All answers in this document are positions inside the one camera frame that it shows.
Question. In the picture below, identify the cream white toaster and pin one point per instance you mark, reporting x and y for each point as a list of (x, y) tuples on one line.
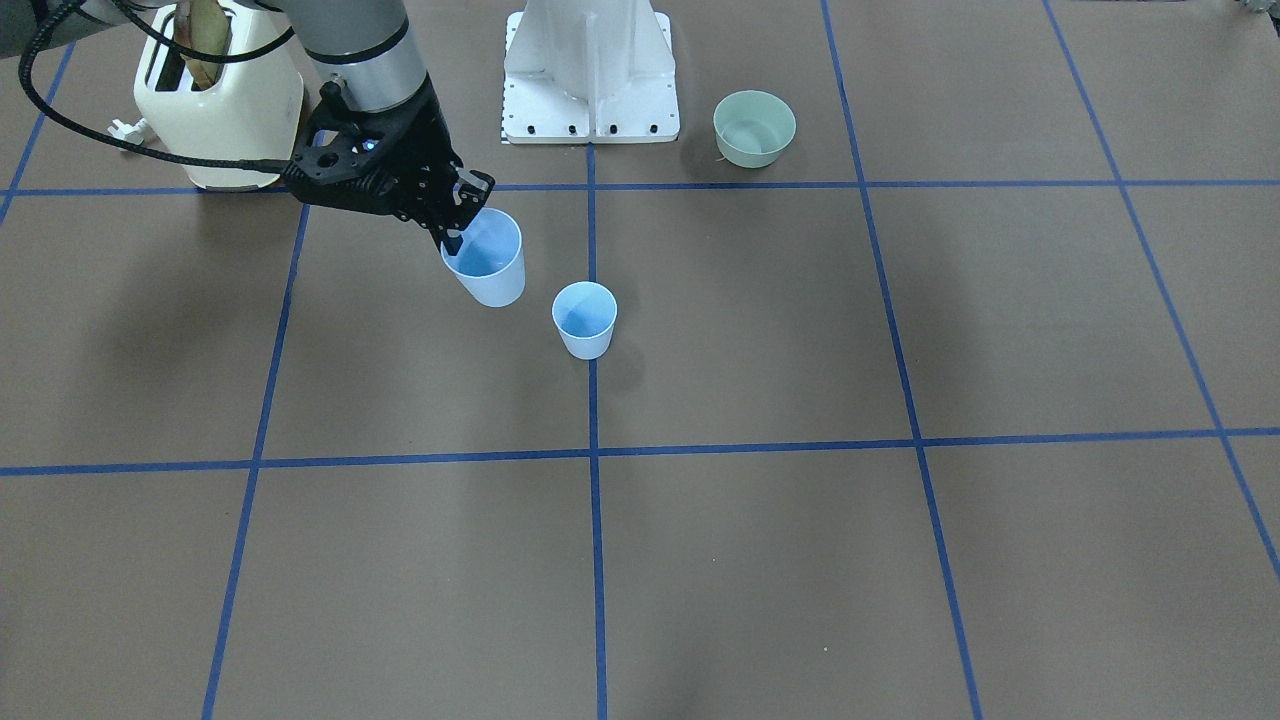
[(252, 112)]

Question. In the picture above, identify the white camera pedestal column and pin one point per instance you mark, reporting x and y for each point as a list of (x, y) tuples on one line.
[(580, 72)]

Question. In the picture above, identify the light blue plastic cup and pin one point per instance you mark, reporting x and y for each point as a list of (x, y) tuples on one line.
[(585, 314), (489, 261)]

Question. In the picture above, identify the mint green bowl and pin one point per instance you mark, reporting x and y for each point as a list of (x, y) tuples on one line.
[(753, 128)]

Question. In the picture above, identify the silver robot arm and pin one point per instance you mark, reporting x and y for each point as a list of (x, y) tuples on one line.
[(365, 46)]

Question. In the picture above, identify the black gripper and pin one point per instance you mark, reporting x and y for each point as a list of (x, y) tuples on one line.
[(424, 143)]

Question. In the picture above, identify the white power plug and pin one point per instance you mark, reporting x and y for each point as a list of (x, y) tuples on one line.
[(135, 132)]

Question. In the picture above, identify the slice of toast bread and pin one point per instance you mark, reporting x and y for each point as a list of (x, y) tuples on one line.
[(203, 26)]

